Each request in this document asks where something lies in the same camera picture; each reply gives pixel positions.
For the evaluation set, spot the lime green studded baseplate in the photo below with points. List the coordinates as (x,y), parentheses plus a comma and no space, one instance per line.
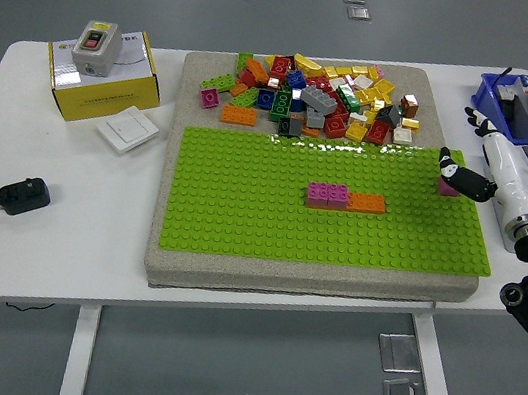
(251,215)

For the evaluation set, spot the square grey brick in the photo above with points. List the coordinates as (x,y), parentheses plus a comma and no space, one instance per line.
(314,119)

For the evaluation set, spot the lime green long brick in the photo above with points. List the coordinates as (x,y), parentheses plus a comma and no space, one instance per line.
(218,82)
(244,98)

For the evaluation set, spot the white wall switch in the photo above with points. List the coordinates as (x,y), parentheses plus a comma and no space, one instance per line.
(128,130)

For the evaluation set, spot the dark grey slope brick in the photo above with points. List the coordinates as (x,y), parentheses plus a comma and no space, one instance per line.
(389,114)

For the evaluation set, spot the grey-brown foam mat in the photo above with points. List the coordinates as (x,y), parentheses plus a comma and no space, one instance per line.
(200,65)

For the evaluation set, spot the red square ringed brick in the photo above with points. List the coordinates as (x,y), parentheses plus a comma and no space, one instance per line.
(336,126)

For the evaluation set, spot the white brick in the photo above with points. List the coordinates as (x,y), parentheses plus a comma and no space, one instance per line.
(357,118)
(402,135)
(364,81)

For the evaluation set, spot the long grey brick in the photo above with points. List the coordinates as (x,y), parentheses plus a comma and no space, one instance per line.
(319,99)

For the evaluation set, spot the blue studded brick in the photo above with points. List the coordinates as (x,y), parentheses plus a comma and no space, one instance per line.
(296,79)

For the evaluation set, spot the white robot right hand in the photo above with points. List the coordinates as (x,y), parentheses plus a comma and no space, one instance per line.
(510,178)

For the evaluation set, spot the brown brick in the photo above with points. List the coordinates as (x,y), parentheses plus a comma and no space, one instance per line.
(410,104)

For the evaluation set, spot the long orange brick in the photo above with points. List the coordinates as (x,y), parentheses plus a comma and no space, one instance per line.
(367,203)

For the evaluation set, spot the small salmon brick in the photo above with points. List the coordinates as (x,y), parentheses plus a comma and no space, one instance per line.
(273,82)

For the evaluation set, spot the grey push-button switch box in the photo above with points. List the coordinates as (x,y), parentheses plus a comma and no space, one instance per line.
(95,59)

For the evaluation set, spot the white table leg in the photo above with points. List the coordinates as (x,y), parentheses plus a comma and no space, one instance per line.
(435,383)
(79,359)

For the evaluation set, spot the small pink brick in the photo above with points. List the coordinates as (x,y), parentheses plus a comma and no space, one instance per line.
(379,71)

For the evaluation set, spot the dark grey ringed brick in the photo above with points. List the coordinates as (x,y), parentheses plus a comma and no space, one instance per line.
(290,126)

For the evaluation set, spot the golden yellow wedge brick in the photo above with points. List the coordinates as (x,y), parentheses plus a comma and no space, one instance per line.
(309,63)

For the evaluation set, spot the yellow white cardboard box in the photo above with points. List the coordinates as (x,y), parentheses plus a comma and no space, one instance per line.
(107,103)

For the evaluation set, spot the small orange brick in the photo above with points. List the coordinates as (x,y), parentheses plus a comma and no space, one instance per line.
(311,133)
(238,89)

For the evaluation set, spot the black power adapter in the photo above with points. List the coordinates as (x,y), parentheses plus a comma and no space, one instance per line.
(25,195)

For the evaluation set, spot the flat orange eight-stud brick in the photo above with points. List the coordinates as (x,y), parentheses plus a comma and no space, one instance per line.
(238,115)

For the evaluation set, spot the red white-spotted brick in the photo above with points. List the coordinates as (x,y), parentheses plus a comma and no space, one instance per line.
(319,84)

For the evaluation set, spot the magenta square brick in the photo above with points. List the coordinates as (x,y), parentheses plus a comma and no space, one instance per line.
(445,188)
(338,196)
(318,194)

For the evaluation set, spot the large red brick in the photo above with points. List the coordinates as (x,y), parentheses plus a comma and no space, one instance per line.
(282,66)

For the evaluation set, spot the dark green ringed brick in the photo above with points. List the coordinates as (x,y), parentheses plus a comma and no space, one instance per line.
(281,104)

